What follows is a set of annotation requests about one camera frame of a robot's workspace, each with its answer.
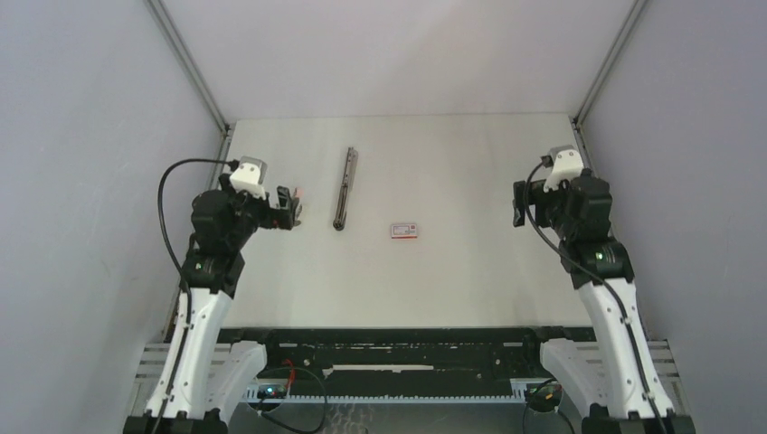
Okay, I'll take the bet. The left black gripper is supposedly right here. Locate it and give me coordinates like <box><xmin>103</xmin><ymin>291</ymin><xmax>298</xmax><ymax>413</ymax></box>
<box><xmin>219</xmin><ymin>174</ymin><xmax>297</xmax><ymax>250</ymax></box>

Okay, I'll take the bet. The grey black long stapler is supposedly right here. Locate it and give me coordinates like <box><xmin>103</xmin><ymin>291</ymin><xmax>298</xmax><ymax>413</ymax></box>
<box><xmin>333</xmin><ymin>146</ymin><xmax>358</xmax><ymax>231</ymax></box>

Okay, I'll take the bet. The red staple box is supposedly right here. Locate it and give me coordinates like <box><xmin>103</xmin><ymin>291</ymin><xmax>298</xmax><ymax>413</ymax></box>
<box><xmin>390</xmin><ymin>223</ymin><xmax>418</xmax><ymax>240</ymax></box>

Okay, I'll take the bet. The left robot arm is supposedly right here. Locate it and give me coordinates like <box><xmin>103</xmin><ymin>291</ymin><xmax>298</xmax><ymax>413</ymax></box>
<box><xmin>123</xmin><ymin>174</ymin><xmax>301</xmax><ymax>433</ymax></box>

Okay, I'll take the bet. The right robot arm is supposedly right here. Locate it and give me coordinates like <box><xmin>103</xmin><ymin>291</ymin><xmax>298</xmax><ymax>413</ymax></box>
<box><xmin>513</xmin><ymin>169</ymin><xmax>696</xmax><ymax>433</ymax></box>

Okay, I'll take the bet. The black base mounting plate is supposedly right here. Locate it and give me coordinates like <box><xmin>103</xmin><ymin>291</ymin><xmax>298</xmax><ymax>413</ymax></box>
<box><xmin>218</xmin><ymin>326</ymin><xmax>596</xmax><ymax>396</ymax></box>

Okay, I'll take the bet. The left controller board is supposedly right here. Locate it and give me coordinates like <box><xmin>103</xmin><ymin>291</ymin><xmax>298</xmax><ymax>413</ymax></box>
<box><xmin>256</xmin><ymin>385</ymin><xmax>289</xmax><ymax>401</ymax></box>

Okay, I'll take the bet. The controller board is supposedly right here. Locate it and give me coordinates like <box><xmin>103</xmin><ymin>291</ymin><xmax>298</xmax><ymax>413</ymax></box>
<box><xmin>256</xmin><ymin>385</ymin><xmax>289</xmax><ymax>401</ymax></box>
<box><xmin>525</xmin><ymin>383</ymin><xmax>563</xmax><ymax>413</ymax></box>

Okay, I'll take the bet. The right controller board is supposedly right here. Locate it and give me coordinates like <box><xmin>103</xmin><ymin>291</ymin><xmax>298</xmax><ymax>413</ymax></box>
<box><xmin>525</xmin><ymin>383</ymin><xmax>563</xmax><ymax>413</ymax></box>

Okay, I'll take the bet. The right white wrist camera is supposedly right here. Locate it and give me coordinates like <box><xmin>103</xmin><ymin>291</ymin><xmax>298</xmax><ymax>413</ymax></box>
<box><xmin>543</xmin><ymin>145</ymin><xmax>585</xmax><ymax>193</ymax></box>

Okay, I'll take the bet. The right aluminium frame post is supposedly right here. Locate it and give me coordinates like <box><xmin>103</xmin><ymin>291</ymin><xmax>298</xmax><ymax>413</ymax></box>
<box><xmin>571</xmin><ymin>0</ymin><xmax>651</xmax><ymax>146</ymax></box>

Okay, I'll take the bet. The aluminium frame post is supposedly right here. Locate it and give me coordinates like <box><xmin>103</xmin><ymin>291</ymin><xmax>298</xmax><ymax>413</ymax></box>
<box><xmin>571</xmin><ymin>0</ymin><xmax>651</xmax><ymax>146</ymax></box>
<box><xmin>144</xmin><ymin>0</ymin><xmax>231</xmax><ymax>157</ymax></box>

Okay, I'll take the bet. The left black camera cable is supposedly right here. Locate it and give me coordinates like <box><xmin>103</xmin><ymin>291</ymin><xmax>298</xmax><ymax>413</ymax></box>
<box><xmin>149</xmin><ymin>157</ymin><xmax>241</xmax><ymax>434</ymax></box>

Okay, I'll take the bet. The white cable duct rail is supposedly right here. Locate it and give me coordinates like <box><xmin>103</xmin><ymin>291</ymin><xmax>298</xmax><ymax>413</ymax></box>
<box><xmin>241</xmin><ymin>382</ymin><xmax>537</xmax><ymax>404</ymax></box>

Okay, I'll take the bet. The left aluminium frame post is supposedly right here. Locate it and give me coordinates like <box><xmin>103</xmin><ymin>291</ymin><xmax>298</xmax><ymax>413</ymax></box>
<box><xmin>144</xmin><ymin>0</ymin><xmax>231</xmax><ymax>157</ymax></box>

